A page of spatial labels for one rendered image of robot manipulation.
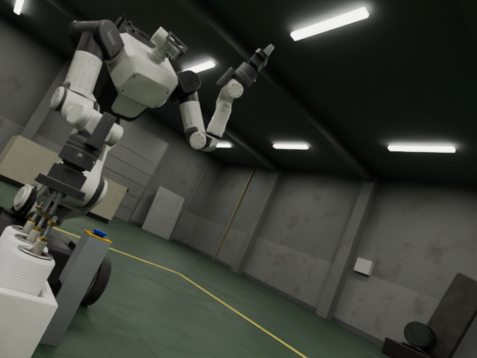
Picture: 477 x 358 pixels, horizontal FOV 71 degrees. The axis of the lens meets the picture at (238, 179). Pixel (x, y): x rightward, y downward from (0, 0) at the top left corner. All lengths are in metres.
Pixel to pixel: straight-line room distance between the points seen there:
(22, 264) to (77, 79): 0.64
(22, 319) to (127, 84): 0.87
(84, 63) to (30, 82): 10.59
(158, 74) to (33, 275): 0.87
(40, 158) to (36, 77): 5.63
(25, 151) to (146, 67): 5.28
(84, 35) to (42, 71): 10.63
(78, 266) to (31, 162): 5.52
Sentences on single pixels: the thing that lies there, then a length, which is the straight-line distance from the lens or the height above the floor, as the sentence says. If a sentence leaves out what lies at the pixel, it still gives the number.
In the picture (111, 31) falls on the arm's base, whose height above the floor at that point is 0.94.
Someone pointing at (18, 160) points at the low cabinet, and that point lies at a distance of 6.53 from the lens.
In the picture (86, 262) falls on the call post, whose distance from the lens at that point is 1.09.
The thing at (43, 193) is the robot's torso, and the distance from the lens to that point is 1.40.
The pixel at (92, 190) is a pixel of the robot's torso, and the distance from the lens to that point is 1.34.
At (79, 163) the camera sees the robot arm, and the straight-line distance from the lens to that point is 0.95.
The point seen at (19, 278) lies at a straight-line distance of 0.86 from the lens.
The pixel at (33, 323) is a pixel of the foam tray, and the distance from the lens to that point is 0.86.
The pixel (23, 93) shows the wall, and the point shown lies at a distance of 11.80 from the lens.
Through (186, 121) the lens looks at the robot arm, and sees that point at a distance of 1.52.
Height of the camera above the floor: 0.42
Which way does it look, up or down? 12 degrees up
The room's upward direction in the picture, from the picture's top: 24 degrees clockwise
